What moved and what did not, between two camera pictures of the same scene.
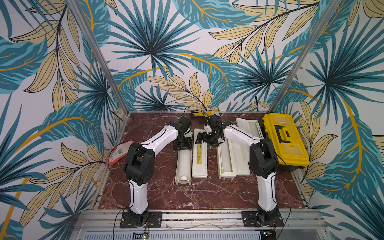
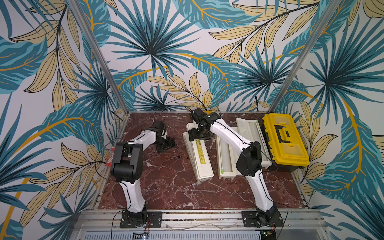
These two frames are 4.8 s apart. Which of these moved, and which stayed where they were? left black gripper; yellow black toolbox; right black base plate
Moved: left black gripper
Stayed: right black base plate; yellow black toolbox
